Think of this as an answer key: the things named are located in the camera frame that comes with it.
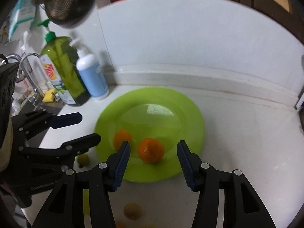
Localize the brown kiwi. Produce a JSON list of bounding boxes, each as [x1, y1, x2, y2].
[[123, 203, 143, 221]]

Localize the teal bag box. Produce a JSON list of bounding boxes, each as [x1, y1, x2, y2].
[[8, 0, 36, 42]]

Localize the green plate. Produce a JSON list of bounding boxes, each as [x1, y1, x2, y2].
[[95, 87, 205, 183]]

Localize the tall curved faucet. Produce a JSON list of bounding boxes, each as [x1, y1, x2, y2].
[[6, 52, 44, 108]]

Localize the white blue pump bottle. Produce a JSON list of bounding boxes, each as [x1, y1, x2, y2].
[[69, 38, 109, 100]]

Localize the green dish soap bottle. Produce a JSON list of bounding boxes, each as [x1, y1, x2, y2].
[[37, 19, 91, 106]]

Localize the dark green small fruit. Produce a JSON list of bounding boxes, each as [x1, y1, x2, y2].
[[76, 153, 90, 169]]

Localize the yellow sponge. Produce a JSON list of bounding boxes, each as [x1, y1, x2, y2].
[[42, 89, 57, 103]]

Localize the large orange mandarin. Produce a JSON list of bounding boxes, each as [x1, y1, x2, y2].
[[138, 138, 165, 164]]

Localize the small orange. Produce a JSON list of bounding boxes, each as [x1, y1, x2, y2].
[[113, 130, 132, 151]]

